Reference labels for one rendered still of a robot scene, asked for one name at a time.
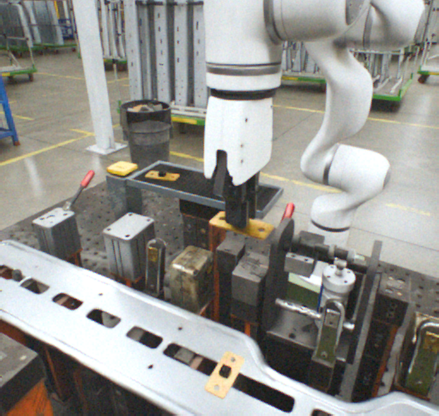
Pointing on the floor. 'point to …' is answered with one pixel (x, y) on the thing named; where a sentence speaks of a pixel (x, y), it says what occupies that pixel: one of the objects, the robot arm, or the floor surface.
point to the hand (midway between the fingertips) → (241, 208)
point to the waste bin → (147, 131)
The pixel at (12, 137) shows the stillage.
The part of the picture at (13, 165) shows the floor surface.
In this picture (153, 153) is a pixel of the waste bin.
